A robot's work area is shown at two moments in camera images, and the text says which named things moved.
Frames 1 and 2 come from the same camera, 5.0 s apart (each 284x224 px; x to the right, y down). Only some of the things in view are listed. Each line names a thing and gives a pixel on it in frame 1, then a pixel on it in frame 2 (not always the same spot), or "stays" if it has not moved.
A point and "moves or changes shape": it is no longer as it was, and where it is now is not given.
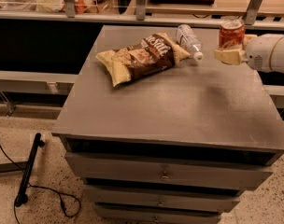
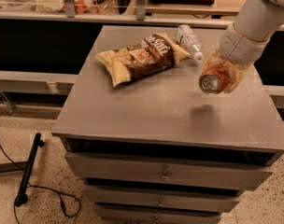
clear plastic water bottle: (187, 38) stays
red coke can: (232, 34) moves or changes shape
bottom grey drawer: (155, 215) stays
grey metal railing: (250, 18) stays
